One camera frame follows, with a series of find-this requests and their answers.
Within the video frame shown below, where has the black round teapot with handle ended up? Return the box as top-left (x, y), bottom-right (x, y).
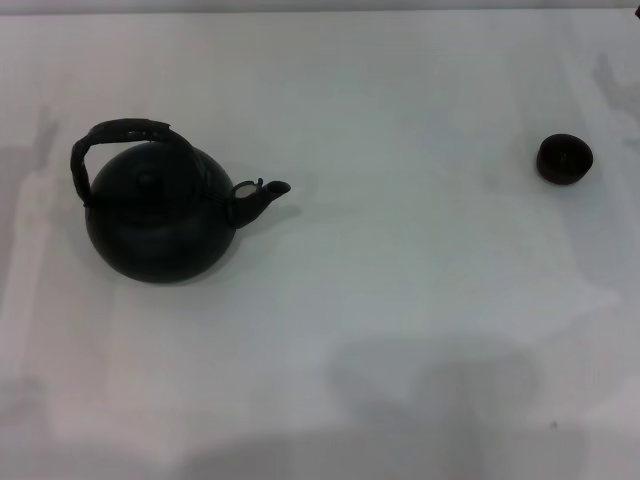
top-left (70, 116), bottom-right (292, 285)

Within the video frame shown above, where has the small dark brown teacup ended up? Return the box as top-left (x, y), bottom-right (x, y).
top-left (536, 133), bottom-right (596, 186)

